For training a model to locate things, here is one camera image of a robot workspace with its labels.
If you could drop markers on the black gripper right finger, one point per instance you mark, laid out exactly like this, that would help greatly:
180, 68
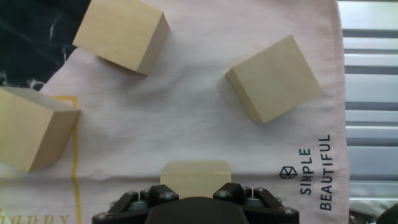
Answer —
248, 194

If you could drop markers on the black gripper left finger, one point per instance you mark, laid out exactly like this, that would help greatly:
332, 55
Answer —
140, 196

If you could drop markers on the light wooden cube block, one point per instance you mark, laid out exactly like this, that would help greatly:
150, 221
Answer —
276, 77
28, 130
118, 31
196, 179

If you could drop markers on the marble pattern table cloth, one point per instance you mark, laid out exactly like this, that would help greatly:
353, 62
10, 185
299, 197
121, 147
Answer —
186, 109

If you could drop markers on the silver camera mount bracket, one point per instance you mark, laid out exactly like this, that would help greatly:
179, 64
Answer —
360, 213

